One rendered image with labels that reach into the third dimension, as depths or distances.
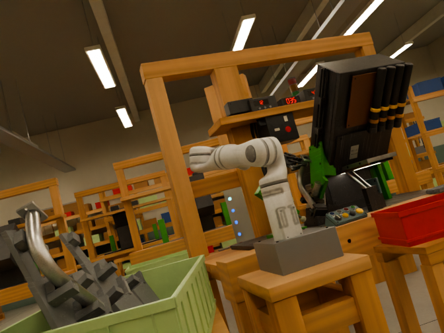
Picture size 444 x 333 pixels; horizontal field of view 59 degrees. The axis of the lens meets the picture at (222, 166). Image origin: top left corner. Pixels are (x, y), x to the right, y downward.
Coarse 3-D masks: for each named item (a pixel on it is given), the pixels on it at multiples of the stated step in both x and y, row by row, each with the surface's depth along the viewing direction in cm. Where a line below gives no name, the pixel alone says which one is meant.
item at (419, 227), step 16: (400, 208) 153; (416, 208) 133; (432, 208) 134; (384, 224) 145; (400, 224) 133; (416, 224) 133; (432, 224) 133; (384, 240) 149; (400, 240) 136; (416, 240) 132
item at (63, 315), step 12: (12, 240) 79; (24, 240) 80; (12, 252) 79; (24, 252) 81; (24, 264) 79; (24, 276) 78; (36, 276) 80; (36, 288) 78; (36, 300) 77; (72, 300) 90; (48, 312) 77; (60, 312) 81; (72, 312) 86; (60, 324) 78
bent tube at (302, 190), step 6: (300, 156) 198; (306, 156) 198; (300, 168) 199; (300, 174) 200; (300, 180) 200; (300, 186) 199; (306, 192) 194; (306, 198) 191; (312, 198) 190; (312, 204) 186
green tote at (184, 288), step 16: (144, 272) 128; (160, 272) 128; (176, 272) 128; (192, 272) 94; (160, 288) 128; (176, 288) 128; (192, 288) 90; (208, 288) 120; (160, 304) 68; (176, 304) 68; (192, 304) 85; (208, 304) 110; (32, 320) 95; (96, 320) 68; (112, 320) 68; (128, 320) 68; (144, 320) 68; (160, 320) 68; (176, 320) 68; (192, 320) 80; (208, 320) 101
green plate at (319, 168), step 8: (320, 144) 187; (312, 152) 195; (320, 152) 187; (312, 160) 194; (320, 160) 186; (312, 168) 194; (320, 168) 186; (328, 168) 188; (312, 176) 194; (320, 176) 186; (328, 176) 191; (312, 184) 193
